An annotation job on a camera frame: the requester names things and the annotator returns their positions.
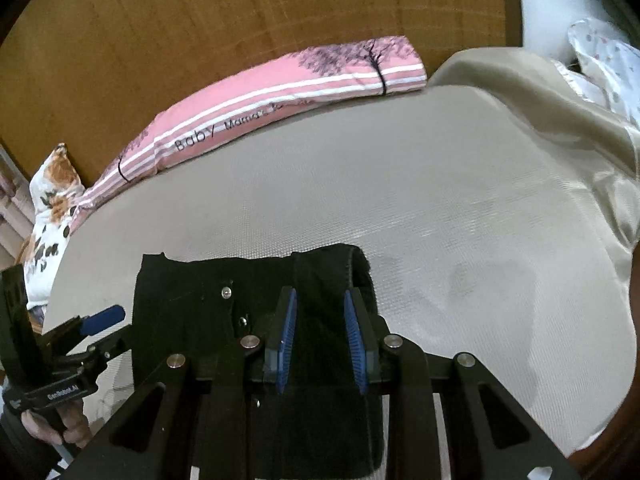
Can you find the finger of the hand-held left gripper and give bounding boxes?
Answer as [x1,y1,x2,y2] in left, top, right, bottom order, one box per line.
[42,304,127,356]
[55,327,135,368]

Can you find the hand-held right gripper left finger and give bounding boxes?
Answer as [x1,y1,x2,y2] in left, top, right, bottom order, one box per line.
[62,286,299,480]

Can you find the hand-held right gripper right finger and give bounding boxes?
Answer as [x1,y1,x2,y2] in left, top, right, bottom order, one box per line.
[343,286,581,480]

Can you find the black pants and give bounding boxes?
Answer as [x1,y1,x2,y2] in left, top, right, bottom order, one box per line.
[131,243,388,480]

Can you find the person's left hand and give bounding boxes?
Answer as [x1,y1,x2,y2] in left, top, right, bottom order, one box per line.
[20,397,92,447]

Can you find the white floral pillow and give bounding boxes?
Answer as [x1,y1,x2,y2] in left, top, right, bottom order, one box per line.
[15,142,88,311]

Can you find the pink striped bolster pillow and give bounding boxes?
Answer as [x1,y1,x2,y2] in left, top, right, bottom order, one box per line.
[67,35,428,236]

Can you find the beige satin blanket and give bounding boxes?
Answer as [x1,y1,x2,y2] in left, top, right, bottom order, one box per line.
[427,47,640,256]

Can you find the wooden headboard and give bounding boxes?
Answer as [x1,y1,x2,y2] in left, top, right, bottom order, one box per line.
[0,0,521,186]

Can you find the white dotted cloth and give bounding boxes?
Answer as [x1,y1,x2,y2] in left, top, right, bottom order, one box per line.
[567,19,640,126]

